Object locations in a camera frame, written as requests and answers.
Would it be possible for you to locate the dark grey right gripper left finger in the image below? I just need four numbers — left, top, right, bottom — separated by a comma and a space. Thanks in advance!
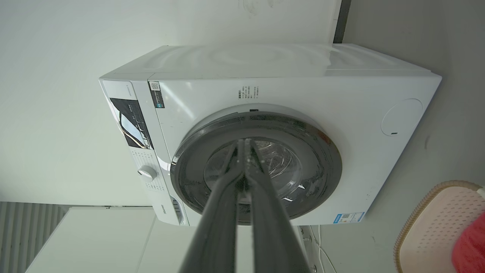
178, 139, 246, 273

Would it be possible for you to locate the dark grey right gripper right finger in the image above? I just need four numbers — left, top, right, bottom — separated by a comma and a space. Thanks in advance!
244, 138, 312, 273

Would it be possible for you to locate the pink plastic laundry basket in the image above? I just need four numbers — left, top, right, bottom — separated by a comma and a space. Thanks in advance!
393, 180, 485, 273

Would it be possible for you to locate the dark round washing machine door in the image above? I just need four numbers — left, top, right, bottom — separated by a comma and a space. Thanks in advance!
170, 111, 343, 226

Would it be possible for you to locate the white cabinet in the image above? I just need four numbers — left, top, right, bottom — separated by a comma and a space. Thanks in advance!
25, 206, 315, 273

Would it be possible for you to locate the white front-loading washing machine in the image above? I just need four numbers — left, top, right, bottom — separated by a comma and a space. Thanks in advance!
99, 43, 443, 227

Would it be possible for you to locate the grey ribbed radiator panel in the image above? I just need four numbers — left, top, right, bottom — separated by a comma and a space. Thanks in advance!
0, 201, 69, 273

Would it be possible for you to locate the red garment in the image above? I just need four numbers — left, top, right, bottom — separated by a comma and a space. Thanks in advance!
452, 212, 485, 273

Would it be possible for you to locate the white power cable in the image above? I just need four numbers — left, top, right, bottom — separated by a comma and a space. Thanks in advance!
310, 225, 337, 273

